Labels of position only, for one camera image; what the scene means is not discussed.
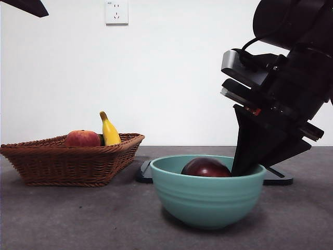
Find white wall socket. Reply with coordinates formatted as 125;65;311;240
105;1;129;26

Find dark red plum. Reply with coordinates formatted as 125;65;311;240
181;157;232;178

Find teal ceramic bowl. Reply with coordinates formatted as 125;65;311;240
150;155;267;230

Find red yellow apple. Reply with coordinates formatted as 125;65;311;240
65;130;101;148

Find brown wicker basket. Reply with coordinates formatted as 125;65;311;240
0;133;146;188

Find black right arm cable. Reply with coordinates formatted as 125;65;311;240
240;7;296;78

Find yellow banana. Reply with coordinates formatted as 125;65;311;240
99;111;122;146

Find dark rectangular tray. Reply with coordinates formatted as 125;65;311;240
135;160;294;186

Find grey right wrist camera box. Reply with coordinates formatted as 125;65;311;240
221;48;273;91

